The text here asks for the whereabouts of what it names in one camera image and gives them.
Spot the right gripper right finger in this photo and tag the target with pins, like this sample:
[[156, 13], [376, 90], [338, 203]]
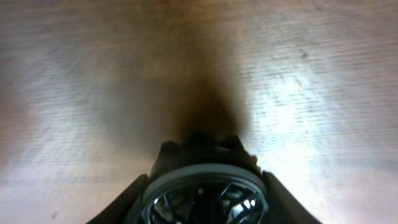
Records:
[[283, 207]]

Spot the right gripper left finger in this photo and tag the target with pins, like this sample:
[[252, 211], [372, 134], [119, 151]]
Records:
[[117, 210]]

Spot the black round toy wheel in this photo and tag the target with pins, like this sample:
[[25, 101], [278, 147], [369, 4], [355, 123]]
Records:
[[204, 180]]

